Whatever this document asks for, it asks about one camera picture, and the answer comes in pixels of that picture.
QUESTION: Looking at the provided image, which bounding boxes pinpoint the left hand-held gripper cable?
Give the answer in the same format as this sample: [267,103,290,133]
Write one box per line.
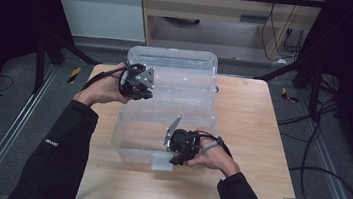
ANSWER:
[81,61,129,96]

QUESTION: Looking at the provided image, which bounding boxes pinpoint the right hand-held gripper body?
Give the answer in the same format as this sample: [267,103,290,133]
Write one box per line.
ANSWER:
[161,112,205,163]

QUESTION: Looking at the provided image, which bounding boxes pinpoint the light wooden desk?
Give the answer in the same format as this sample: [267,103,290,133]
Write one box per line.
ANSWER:
[132,0,328,66]

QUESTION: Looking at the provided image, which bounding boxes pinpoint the white cabinet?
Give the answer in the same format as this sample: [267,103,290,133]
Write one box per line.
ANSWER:
[40,0,151,45]

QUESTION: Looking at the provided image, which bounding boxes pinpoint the person's left hand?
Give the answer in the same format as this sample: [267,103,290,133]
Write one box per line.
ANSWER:
[72,57,136,112]

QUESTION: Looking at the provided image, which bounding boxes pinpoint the aluminium floor rail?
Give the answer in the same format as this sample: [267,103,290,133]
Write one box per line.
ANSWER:
[283,89,353,199]
[0,58,61,199]

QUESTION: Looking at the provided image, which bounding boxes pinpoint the yellow black striped tape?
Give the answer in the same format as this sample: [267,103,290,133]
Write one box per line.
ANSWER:
[279,86,300,104]
[67,65,83,85]

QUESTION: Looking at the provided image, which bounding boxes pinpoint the person's right hand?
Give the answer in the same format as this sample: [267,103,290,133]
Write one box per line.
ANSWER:
[184,125,245,180]

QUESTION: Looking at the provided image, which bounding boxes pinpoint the black floor cable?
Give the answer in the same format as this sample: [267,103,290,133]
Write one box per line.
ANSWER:
[283,96,353,199]

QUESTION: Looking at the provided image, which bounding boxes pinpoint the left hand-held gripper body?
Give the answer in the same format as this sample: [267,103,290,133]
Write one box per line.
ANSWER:
[116,60,158,103]

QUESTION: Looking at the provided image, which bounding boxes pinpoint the hand-held gripper cable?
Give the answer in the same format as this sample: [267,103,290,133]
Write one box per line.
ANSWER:
[184,129,237,160]
[81,61,129,96]

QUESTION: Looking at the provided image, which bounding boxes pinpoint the right hand-held gripper cable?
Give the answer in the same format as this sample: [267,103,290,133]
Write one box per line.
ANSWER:
[184,129,237,160]

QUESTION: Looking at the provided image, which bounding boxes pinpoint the black hanging desk cables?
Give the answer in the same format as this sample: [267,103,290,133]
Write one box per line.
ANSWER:
[258,2,307,64]

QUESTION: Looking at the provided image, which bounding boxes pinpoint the black metal stand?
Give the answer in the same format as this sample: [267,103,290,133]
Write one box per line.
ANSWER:
[28,26,105,101]
[249,47,341,123]

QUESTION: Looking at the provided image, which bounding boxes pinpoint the clear plastic storage box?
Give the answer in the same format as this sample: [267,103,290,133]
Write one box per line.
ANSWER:
[124,42,221,88]
[109,69,223,178]

